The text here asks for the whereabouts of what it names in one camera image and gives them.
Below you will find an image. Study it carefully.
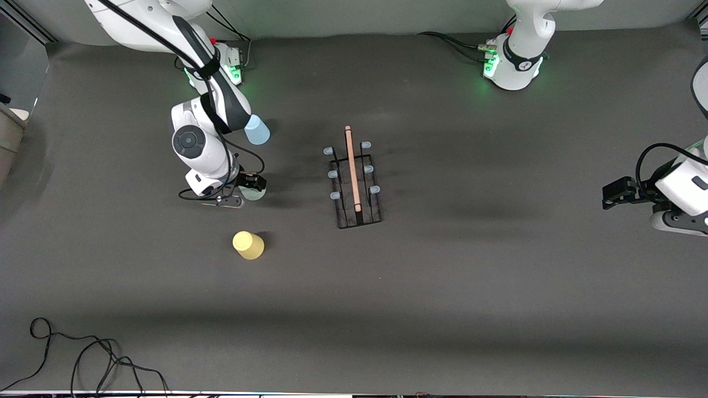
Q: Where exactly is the yellow plastic cup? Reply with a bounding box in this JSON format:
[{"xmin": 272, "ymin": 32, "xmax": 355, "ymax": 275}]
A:
[{"xmin": 232, "ymin": 231, "xmax": 265, "ymax": 260}]

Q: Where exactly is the black wire cup holder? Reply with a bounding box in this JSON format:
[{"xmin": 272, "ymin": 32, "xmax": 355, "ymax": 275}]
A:
[{"xmin": 323, "ymin": 125, "xmax": 384, "ymax": 230}]

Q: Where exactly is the light blue plastic cup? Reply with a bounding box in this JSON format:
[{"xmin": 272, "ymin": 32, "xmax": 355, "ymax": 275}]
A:
[{"xmin": 244, "ymin": 114, "xmax": 271, "ymax": 145}]

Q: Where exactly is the beige box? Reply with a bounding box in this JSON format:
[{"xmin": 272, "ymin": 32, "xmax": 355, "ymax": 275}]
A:
[{"xmin": 0, "ymin": 94, "xmax": 29, "ymax": 186}]

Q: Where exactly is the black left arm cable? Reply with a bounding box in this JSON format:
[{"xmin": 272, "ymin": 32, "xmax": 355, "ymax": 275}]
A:
[{"xmin": 636, "ymin": 142, "xmax": 708, "ymax": 192}]

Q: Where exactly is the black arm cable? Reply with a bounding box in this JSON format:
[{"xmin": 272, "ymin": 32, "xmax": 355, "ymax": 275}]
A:
[
  {"xmin": 96, "ymin": 0, "xmax": 266, "ymax": 202},
  {"xmin": 636, "ymin": 142, "xmax": 708, "ymax": 192}
]

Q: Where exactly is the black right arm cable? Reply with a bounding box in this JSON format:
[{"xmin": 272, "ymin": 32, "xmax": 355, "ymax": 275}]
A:
[{"xmin": 96, "ymin": 0, "xmax": 266, "ymax": 202}]

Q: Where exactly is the loose black cable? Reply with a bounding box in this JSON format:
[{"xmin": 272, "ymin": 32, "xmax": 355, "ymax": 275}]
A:
[{"xmin": 0, "ymin": 317, "xmax": 170, "ymax": 398}]

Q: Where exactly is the dark metal frame rail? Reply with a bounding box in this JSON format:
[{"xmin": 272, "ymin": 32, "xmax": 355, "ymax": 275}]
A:
[{"xmin": 0, "ymin": 0, "xmax": 58, "ymax": 45}]

